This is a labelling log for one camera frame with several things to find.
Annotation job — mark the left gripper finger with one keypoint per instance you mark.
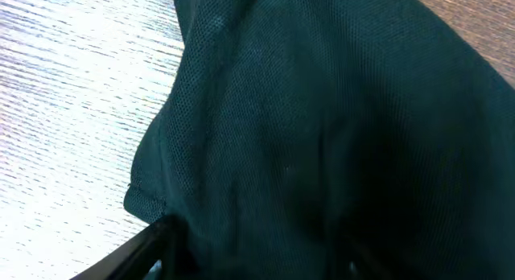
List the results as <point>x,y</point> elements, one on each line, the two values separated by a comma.
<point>151,254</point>

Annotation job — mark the black polo shirt with logo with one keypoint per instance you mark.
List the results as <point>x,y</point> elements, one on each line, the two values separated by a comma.
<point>300,133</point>

